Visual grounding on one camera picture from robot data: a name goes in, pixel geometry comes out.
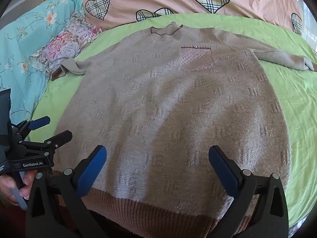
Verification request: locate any turquoise floral blanket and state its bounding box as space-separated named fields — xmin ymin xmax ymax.
xmin=0 ymin=0 xmax=93 ymax=135

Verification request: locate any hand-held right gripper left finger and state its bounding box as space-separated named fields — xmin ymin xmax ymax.
xmin=26 ymin=145 xmax=109 ymax=238

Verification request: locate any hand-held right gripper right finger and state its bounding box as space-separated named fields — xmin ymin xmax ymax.
xmin=208 ymin=145 xmax=289 ymax=238

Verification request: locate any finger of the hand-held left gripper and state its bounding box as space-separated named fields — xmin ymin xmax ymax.
xmin=14 ymin=116 xmax=51 ymax=139
xmin=18 ymin=130 xmax=73 ymax=157

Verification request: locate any beige knit sweater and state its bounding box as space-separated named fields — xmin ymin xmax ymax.
xmin=51 ymin=22 xmax=317 ymax=238

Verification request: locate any person's left hand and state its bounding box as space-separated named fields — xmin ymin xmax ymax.
xmin=0 ymin=170 xmax=37 ymax=205

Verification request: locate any green bed sheet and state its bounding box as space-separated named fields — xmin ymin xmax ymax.
xmin=30 ymin=12 xmax=317 ymax=228

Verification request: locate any floral ruffled pillow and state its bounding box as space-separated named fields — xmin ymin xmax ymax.
xmin=28 ymin=11 xmax=102 ymax=74

